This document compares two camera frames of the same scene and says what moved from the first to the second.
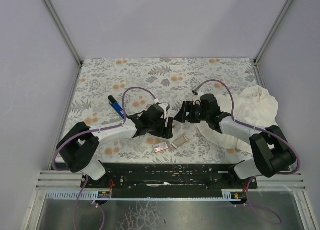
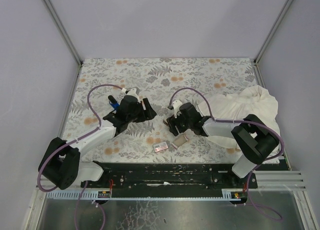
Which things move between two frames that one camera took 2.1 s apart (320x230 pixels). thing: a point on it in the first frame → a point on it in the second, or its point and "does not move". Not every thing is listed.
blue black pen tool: [116, 106] does not move
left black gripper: [163, 127] → [141, 110]
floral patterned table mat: [109, 90] does not move
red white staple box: [160, 146] does not move
